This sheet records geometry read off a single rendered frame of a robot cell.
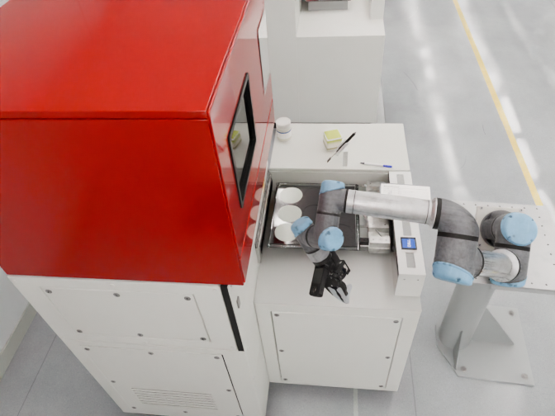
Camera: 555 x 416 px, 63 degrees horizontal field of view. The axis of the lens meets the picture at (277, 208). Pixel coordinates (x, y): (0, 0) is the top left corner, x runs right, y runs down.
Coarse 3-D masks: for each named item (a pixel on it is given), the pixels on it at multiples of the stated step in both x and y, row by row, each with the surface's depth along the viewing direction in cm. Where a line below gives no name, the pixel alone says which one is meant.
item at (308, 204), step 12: (312, 192) 200; (276, 204) 197; (288, 204) 196; (300, 204) 196; (312, 204) 195; (276, 216) 192; (312, 216) 190; (348, 216) 189; (348, 228) 185; (276, 240) 183; (348, 240) 180
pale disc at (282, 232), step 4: (284, 224) 189; (288, 224) 188; (276, 228) 187; (280, 228) 187; (284, 228) 187; (288, 228) 187; (276, 232) 186; (280, 232) 186; (284, 232) 185; (288, 232) 185; (276, 236) 184; (280, 236) 184; (284, 236) 184; (288, 236) 184; (292, 236) 184; (284, 240) 182; (288, 240) 182
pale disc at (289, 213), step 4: (284, 208) 195; (288, 208) 195; (292, 208) 194; (296, 208) 194; (280, 212) 193; (284, 212) 193; (288, 212) 193; (292, 212) 193; (296, 212) 192; (300, 212) 192; (280, 216) 192; (284, 216) 191; (288, 216) 191; (292, 216) 191; (296, 216) 191; (300, 216) 191; (284, 220) 190; (288, 220) 189; (292, 220) 189
